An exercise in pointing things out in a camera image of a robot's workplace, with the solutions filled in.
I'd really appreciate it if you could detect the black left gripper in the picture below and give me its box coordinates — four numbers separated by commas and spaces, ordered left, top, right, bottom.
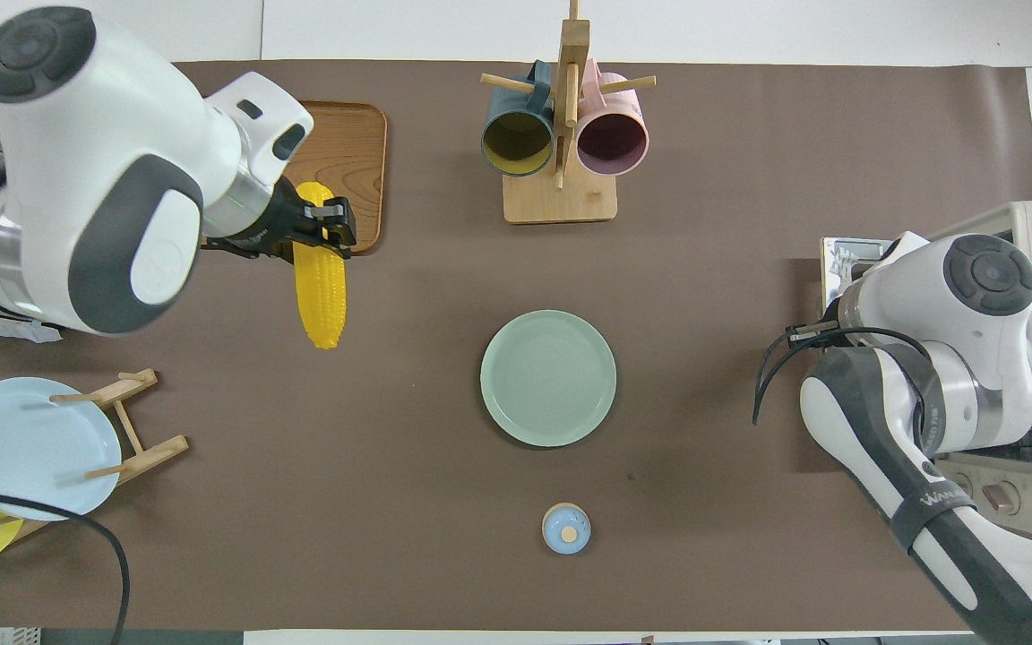
202, 176, 357, 262

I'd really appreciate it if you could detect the yellow corn cob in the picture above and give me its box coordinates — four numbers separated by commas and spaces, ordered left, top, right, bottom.
292, 182, 348, 350

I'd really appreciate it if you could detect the pale green plate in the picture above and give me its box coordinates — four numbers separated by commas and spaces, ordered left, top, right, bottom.
480, 310, 617, 448

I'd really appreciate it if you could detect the brown wooden tray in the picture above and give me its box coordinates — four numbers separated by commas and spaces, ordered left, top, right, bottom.
279, 100, 389, 256

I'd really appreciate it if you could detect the dark blue mug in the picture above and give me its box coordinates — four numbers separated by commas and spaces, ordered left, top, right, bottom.
481, 61, 556, 177

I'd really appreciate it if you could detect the wooden mug tree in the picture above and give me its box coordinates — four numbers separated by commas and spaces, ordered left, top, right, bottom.
480, 0, 658, 225

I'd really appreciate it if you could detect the brown table mat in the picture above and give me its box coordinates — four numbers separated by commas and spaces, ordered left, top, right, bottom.
0, 60, 1032, 632

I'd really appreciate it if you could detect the pink mug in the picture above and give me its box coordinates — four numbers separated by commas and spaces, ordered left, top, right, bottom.
575, 61, 650, 176

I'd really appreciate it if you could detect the wooden plate rack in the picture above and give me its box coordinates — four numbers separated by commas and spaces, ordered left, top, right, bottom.
0, 368, 190, 543

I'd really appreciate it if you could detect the light blue plate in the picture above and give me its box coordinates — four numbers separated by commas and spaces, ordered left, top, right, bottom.
0, 377, 123, 521

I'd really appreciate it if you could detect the small blue bell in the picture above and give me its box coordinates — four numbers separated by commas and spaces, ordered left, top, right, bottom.
542, 503, 592, 555

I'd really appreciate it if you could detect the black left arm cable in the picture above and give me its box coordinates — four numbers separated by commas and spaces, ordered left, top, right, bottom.
0, 486, 130, 645

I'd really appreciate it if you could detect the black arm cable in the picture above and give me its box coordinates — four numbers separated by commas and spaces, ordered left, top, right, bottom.
0, 486, 130, 645
753, 322, 929, 426

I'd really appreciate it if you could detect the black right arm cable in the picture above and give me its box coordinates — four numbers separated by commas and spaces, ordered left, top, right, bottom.
753, 322, 929, 426

